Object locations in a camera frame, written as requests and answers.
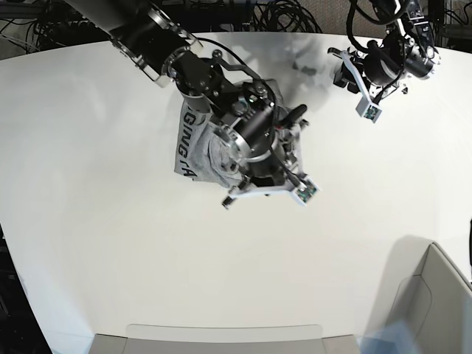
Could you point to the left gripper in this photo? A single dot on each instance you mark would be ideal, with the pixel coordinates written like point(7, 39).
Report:
point(373, 76)

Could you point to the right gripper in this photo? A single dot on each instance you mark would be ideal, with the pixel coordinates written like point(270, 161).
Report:
point(274, 165)

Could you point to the grey T-shirt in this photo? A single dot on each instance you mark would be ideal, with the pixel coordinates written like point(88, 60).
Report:
point(250, 107)

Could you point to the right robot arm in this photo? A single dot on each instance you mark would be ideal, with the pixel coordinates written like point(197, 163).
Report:
point(162, 49)

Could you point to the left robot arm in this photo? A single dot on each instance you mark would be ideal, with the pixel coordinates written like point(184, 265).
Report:
point(407, 49)

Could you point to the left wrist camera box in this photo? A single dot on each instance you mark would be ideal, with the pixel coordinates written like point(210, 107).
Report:
point(368, 110)

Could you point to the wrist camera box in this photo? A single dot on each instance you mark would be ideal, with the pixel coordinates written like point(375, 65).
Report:
point(368, 110)
point(305, 191)

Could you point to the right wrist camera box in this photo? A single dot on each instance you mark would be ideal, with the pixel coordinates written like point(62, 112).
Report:
point(305, 191)

